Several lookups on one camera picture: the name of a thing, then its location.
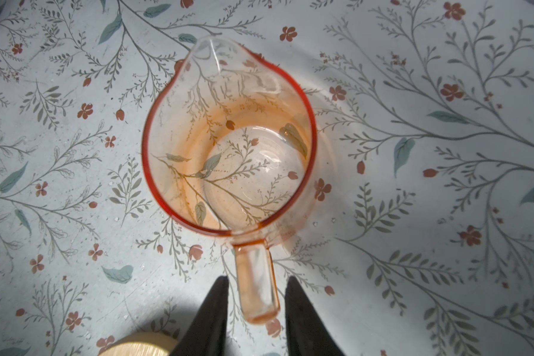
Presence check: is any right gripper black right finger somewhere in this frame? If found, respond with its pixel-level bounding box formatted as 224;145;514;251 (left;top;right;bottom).
285;276;344;356

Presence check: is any amber glass carafe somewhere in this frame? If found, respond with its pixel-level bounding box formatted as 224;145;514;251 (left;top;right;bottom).
142;36;318;324

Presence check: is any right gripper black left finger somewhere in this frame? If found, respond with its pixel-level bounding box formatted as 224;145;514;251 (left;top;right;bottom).
170;276;229;356

